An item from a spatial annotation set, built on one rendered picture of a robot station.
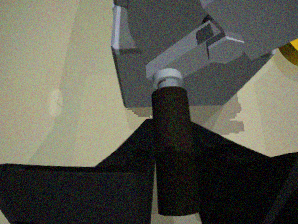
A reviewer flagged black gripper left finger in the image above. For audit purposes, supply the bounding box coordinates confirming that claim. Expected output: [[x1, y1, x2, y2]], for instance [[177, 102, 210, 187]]
[[0, 119, 156, 224]]

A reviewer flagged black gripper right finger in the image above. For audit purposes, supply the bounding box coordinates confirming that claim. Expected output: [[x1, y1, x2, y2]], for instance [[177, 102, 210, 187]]
[[190, 121, 298, 224]]

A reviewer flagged yellow short cylinder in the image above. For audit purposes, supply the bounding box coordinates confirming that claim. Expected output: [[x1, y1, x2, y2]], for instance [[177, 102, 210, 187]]
[[278, 39, 298, 65]]

